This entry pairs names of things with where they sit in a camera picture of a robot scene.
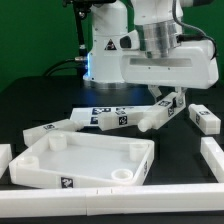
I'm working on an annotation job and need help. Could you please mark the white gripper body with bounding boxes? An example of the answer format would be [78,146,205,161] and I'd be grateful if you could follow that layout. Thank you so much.
[120,31,219,89]

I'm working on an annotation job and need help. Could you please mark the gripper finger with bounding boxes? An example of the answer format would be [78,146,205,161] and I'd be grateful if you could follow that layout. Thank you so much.
[148,85,162,102]
[175,87,187,107]

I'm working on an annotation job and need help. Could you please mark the white desk top tray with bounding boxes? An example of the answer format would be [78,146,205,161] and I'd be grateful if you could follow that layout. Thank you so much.
[9,131,154,189]

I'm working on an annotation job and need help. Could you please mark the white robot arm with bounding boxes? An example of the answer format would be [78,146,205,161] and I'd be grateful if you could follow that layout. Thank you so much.
[84,0,219,105]

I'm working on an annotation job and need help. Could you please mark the white right fence block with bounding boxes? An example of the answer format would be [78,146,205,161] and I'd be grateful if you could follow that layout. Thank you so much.
[200,137,224,183]

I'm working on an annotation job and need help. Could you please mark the white fence block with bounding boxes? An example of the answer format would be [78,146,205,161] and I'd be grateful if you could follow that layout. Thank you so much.
[0,144,12,178]
[200,137,224,183]

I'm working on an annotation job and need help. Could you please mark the white marker sheet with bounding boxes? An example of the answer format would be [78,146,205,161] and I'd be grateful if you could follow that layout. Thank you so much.
[70,106,150,127]

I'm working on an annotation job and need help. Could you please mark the white left fence block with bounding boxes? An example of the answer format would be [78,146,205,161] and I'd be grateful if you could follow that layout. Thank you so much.
[0,144,12,178]

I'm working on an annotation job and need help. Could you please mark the black cables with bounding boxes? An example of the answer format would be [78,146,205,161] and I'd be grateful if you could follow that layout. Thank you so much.
[41,57,88,78]

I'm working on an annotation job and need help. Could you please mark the white front fence rail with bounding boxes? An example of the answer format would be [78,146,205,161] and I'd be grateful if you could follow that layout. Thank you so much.
[0,183,224,218]

